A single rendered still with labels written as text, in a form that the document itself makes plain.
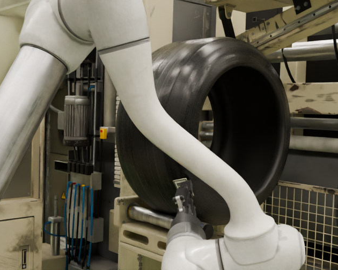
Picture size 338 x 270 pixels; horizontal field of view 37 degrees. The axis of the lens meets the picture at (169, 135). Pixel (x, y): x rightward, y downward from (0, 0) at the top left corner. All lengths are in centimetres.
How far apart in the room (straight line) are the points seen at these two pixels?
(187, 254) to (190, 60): 59
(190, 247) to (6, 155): 40
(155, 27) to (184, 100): 48
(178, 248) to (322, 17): 101
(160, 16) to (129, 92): 88
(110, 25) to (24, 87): 21
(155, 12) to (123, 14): 87
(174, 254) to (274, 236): 20
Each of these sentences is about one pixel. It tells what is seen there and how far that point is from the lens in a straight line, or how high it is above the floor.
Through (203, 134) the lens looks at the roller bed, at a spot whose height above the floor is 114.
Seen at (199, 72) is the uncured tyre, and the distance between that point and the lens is 140.
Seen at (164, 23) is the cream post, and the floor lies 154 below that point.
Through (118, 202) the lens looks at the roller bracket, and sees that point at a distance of 167.
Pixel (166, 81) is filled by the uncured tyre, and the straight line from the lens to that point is 139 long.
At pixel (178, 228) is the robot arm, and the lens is 113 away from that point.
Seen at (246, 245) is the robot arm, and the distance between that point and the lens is 100.
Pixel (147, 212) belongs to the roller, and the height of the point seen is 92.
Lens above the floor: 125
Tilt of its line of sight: 3 degrees down
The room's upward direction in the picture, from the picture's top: 2 degrees clockwise
